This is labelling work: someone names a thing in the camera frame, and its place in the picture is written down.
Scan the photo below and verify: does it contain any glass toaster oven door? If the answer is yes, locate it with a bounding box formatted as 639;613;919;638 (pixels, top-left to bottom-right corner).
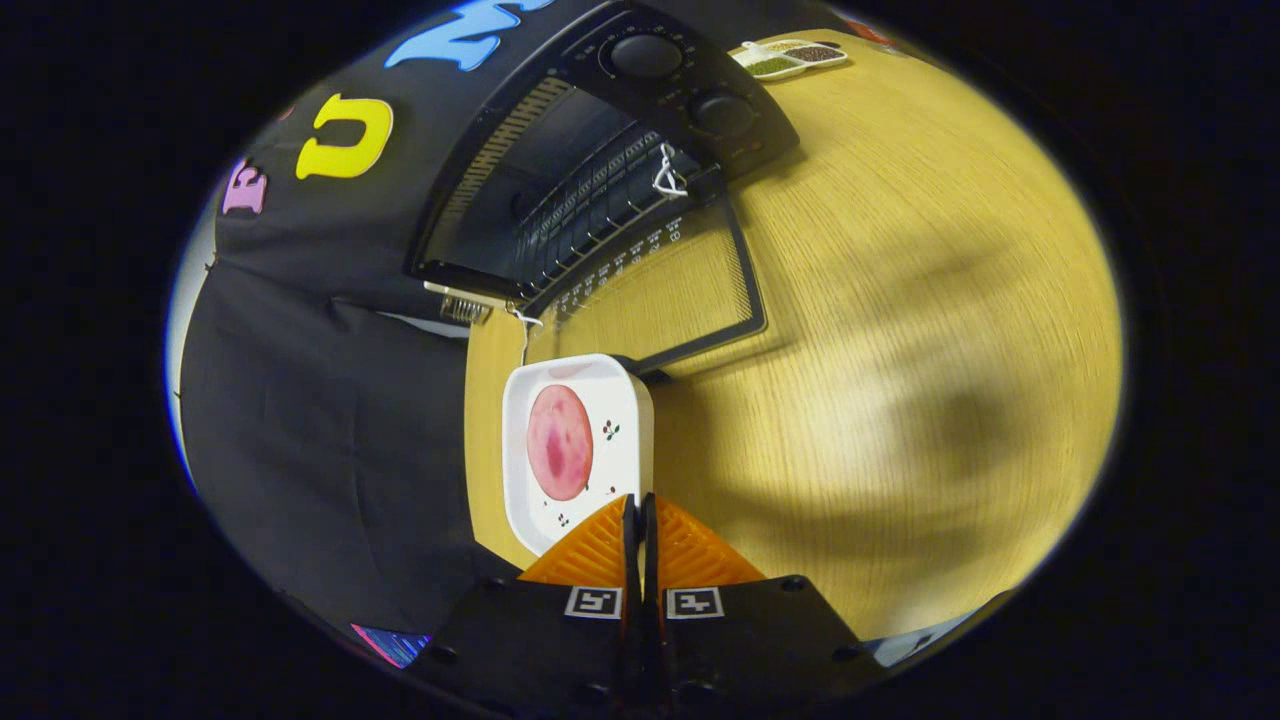
520;195;769;379

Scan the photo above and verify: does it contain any black toaster oven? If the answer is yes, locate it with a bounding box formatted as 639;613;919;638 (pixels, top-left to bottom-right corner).
403;0;801;379

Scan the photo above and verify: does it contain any metal wire oven rack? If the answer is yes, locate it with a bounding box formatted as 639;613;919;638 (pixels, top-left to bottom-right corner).
515;125;726;301

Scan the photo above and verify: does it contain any pink ham slice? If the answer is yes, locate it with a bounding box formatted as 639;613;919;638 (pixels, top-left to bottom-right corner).
526;384;595;502

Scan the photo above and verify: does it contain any black oven knob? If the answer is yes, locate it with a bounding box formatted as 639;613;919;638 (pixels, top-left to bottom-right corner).
610;33;684;81
692;92;756;139

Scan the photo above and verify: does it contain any white rectangular plate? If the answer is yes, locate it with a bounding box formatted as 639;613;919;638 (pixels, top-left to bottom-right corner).
501;353;655;557

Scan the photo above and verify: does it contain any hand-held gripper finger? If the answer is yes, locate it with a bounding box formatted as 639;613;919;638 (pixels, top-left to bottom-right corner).
641;492;891;713
405;492;641;716

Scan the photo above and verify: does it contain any white divided dish with beans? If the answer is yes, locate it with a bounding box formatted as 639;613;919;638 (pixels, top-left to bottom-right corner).
732;38;851;81

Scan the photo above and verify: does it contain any white string tie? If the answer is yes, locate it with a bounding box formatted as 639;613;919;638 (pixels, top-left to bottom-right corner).
510;305;541;366
655;143;689;198

